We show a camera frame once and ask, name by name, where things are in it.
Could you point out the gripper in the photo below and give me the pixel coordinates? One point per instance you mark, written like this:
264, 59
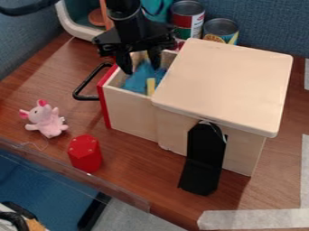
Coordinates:
136, 37

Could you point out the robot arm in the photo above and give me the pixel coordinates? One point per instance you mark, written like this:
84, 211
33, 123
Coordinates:
128, 16

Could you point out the drawer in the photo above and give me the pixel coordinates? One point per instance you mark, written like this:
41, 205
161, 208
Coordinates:
130, 111

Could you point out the blue cloth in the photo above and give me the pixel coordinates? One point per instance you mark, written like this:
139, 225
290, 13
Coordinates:
140, 79

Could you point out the yellow toy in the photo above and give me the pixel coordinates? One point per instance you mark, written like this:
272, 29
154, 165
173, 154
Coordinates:
151, 87

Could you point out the red can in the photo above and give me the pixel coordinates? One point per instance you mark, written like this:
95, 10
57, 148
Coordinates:
188, 19

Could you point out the white toy sink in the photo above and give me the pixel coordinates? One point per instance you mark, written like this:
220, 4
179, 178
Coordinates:
76, 21

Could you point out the blue and yellow can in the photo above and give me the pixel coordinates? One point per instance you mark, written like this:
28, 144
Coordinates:
220, 31

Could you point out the cabinet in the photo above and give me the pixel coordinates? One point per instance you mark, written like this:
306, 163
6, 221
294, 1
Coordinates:
225, 87

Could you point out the red block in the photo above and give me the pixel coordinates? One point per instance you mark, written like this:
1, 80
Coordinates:
85, 153

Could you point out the pink plush animal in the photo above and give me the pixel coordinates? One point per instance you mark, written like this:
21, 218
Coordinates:
44, 120

